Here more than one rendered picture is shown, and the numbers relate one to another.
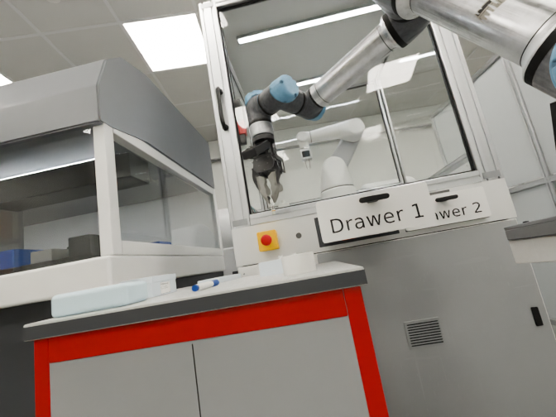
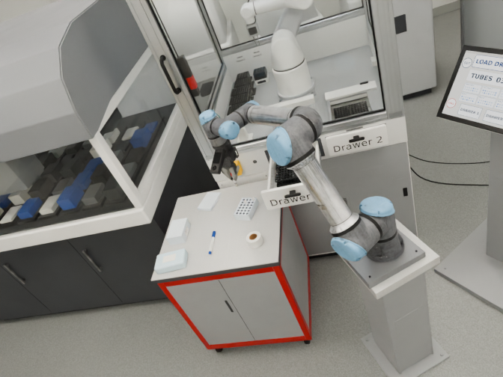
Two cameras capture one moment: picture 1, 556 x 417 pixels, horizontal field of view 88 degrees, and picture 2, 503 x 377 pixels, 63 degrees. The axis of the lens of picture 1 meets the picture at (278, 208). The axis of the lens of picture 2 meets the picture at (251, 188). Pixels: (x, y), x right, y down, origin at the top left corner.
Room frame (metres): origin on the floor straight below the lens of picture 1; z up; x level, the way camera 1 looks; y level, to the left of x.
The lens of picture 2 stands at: (-0.66, -0.44, 2.06)
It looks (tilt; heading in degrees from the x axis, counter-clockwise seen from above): 37 degrees down; 14
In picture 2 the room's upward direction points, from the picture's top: 23 degrees counter-clockwise
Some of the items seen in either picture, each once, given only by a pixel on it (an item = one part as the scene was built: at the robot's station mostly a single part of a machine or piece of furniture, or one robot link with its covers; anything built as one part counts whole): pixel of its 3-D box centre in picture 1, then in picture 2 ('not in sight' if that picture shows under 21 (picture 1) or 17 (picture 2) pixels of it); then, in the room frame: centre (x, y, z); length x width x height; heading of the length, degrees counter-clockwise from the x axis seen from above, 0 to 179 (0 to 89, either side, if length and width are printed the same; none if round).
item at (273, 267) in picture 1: (281, 266); (246, 209); (0.85, 0.02, 0.78); 0.12 x 0.08 x 0.04; 159
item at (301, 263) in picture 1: (298, 263); (254, 239); (0.63, -0.02, 0.78); 0.07 x 0.07 x 0.04
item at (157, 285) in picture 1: (150, 286); (178, 231); (0.80, 0.38, 0.79); 0.13 x 0.09 x 0.05; 174
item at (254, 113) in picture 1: (258, 110); (211, 124); (0.87, 0.01, 1.28); 0.09 x 0.08 x 0.11; 43
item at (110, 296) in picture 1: (103, 297); (171, 261); (0.61, 0.39, 0.78); 0.15 x 0.10 x 0.04; 91
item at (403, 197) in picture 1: (373, 213); (294, 194); (0.76, -0.25, 0.87); 0.29 x 0.02 x 0.11; 85
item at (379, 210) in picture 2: not in sight; (376, 217); (0.43, -0.55, 0.95); 0.13 x 0.12 x 0.14; 133
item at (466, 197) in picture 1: (443, 208); (356, 141); (1.04, -0.59, 0.87); 0.29 x 0.02 x 0.11; 85
